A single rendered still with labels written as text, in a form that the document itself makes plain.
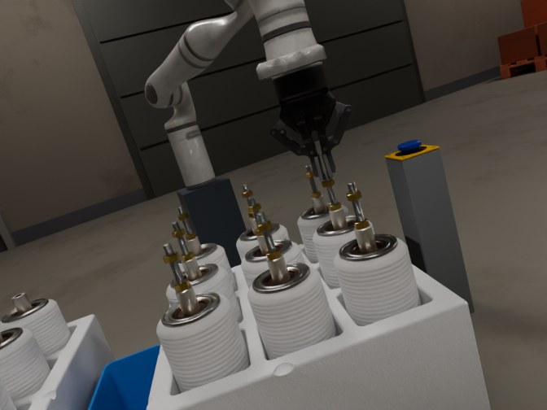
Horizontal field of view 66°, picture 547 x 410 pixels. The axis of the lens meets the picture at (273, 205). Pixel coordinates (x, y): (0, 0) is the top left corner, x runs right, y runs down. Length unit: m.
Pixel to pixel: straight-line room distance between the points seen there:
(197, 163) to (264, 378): 0.82
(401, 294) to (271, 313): 0.16
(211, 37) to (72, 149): 2.99
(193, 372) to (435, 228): 0.47
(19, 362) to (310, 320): 0.42
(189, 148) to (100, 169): 2.72
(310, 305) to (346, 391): 0.11
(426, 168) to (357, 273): 0.29
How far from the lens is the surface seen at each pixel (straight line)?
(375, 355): 0.53
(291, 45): 0.60
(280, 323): 0.52
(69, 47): 4.00
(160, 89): 1.20
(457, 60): 5.48
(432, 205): 0.77
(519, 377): 0.73
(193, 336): 0.51
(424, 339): 0.55
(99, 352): 0.89
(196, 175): 1.22
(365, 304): 0.54
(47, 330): 0.84
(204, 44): 1.04
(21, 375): 0.74
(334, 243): 0.63
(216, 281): 0.62
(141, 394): 0.86
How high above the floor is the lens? 0.46
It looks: 13 degrees down
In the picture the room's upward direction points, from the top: 17 degrees counter-clockwise
